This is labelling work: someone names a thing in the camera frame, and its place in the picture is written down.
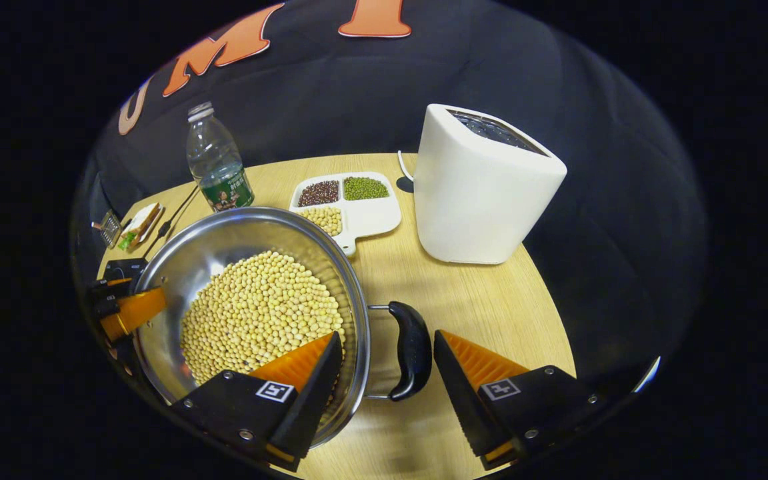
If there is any stainless steel pot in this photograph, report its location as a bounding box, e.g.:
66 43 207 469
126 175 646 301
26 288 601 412
132 207 433 449

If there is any white divided bean tray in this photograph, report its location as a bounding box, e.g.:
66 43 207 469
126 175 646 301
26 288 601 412
289 172 403 257

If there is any pile of soybeans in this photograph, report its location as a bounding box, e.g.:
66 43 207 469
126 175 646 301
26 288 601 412
179 251 345 387

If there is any white countertop appliance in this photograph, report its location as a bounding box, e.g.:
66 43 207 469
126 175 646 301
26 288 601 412
413 103 568 265

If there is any black power cable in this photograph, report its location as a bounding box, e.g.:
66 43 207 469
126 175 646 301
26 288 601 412
141 185 200 261

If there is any sandwich on plate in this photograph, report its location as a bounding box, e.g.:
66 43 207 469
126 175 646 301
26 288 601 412
117 203 165 253

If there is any clear plastic water bottle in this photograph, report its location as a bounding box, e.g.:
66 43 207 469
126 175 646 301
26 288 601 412
187 101 255 213

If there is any wire mesh holder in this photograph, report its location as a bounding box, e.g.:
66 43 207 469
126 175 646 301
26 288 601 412
92 210 123 249

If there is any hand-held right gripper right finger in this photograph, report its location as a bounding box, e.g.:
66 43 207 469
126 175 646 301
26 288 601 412
433 329 601 471

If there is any black backdrop cloth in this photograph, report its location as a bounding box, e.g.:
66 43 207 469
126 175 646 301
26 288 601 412
74 0 708 401

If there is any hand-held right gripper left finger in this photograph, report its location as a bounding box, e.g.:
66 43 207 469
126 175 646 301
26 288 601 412
171 331 345 473

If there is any black induction cooktop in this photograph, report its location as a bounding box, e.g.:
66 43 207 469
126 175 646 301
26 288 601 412
101 259 149 286

